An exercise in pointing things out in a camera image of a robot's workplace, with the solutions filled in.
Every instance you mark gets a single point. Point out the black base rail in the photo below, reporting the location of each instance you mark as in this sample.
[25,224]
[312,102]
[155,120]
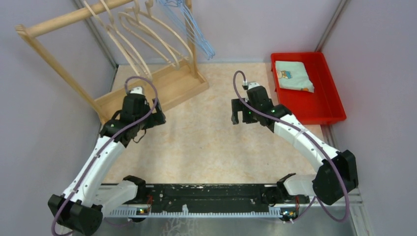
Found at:
[216,198]

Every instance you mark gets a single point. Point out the white cable duct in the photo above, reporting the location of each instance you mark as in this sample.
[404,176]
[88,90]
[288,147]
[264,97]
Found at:
[134,212]

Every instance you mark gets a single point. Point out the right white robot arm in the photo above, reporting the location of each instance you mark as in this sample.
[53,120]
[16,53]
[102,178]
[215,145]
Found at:
[335,171]

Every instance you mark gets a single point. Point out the beige plastic hanger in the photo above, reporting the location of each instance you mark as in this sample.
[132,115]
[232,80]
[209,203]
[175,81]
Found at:
[172,32]
[114,39]
[153,35]
[130,42]

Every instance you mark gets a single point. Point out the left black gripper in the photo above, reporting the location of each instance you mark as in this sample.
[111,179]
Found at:
[157,118]

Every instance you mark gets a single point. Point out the red plastic bin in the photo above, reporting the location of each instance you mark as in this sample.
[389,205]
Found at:
[323,106]

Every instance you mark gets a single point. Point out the folded light green cloth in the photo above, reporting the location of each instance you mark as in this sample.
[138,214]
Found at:
[293,75]

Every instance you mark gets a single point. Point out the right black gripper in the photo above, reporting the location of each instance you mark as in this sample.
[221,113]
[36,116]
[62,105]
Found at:
[236,108]

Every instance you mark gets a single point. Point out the wooden clothes rack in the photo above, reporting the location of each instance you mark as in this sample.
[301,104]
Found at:
[152,40]

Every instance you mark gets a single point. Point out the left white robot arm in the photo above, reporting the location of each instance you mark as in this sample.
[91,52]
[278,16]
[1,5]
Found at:
[81,207]

